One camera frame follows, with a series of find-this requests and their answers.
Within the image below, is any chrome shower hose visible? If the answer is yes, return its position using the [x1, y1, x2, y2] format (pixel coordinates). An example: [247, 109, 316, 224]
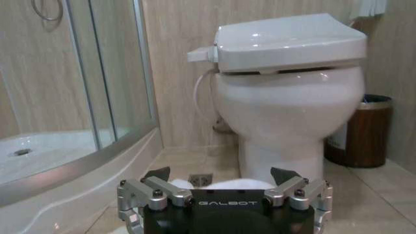
[31, 0, 63, 21]

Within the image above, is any glass shower enclosure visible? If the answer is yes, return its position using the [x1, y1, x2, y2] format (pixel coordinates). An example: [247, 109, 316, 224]
[0, 0, 160, 156]

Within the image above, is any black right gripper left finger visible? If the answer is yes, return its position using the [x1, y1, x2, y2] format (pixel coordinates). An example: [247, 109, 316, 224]
[116, 166, 193, 234]

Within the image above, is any white toilet seat lid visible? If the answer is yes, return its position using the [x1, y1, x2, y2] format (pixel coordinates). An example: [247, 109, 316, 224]
[187, 13, 367, 74]

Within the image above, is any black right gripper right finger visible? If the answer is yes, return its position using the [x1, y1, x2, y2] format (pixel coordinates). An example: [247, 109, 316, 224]
[263, 166, 335, 234]

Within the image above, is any silver floor drain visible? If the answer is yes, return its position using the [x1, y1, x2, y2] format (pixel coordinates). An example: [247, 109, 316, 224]
[188, 173, 213, 187]

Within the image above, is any brown wooden waste bin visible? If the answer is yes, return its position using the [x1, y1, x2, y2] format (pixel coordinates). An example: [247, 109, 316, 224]
[324, 94, 393, 168]

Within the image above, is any white hanging towel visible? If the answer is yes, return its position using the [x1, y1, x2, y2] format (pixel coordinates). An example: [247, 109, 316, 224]
[348, 0, 385, 20]

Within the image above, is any white toilet bowl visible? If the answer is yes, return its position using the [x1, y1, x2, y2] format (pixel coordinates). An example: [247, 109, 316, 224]
[211, 65, 365, 183]

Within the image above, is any white towel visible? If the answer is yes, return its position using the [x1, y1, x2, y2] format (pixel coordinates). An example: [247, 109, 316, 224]
[348, 0, 385, 20]
[169, 177, 276, 190]

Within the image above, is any white toilet water hose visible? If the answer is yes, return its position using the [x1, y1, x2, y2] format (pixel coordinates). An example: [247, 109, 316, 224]
[192, 68, 216, 113]

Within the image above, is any white shower tray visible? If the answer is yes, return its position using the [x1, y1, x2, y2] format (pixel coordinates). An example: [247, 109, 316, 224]
[0, 127, 163, 234]

